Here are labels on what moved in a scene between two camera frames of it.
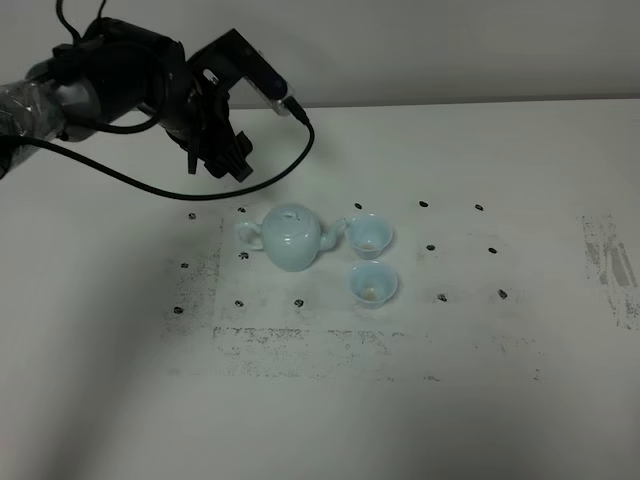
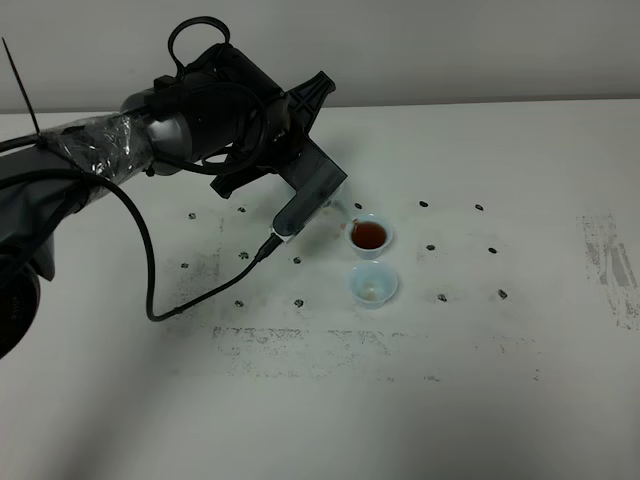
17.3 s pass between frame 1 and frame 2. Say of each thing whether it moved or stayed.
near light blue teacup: stayed
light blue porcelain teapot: moved
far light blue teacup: stayed
